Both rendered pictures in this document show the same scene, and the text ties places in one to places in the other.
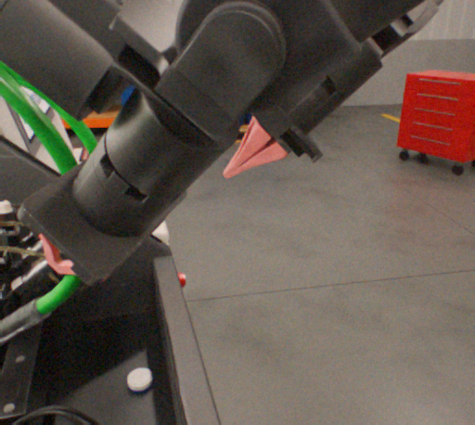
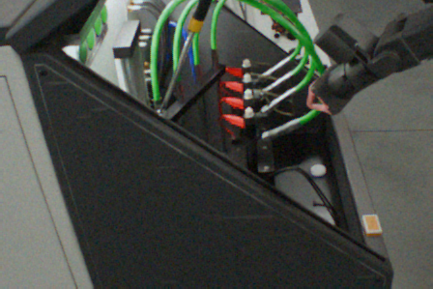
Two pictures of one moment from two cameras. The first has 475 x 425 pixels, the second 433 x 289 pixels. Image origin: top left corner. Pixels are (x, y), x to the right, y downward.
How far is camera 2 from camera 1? 0.68 m
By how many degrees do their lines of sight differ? 22
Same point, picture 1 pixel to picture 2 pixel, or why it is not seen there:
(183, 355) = (348, 157)
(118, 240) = (342, 100)
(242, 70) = (390, 67)
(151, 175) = (360, 83)
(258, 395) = (389, 213)
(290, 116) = not seen: hidden behind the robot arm
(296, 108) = not seen: hidden behind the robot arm
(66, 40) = (340, 46)
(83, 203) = (332, 87)
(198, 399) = (357, 177)
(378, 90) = not seen: outside the picture
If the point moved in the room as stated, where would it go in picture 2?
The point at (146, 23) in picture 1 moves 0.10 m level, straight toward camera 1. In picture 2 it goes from (363, 43) to (373, 73)
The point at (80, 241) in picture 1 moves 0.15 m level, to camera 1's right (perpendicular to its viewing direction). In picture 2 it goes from (331, 100) to (418, 107)
